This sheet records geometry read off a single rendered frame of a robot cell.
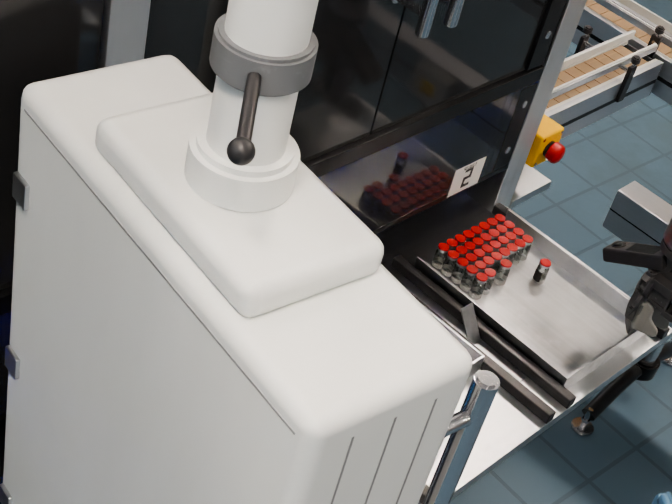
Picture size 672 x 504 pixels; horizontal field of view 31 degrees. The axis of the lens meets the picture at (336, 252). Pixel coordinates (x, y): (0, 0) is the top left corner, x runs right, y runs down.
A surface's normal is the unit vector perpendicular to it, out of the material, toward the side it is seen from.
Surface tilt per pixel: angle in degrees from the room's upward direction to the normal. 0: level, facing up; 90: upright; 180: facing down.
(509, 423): 0
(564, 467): 0
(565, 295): 0
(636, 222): 90
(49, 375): 90
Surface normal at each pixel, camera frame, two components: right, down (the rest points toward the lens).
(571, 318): 0.20, -0.74
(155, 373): -0.78, 0.27
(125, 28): 0.69, 0.57
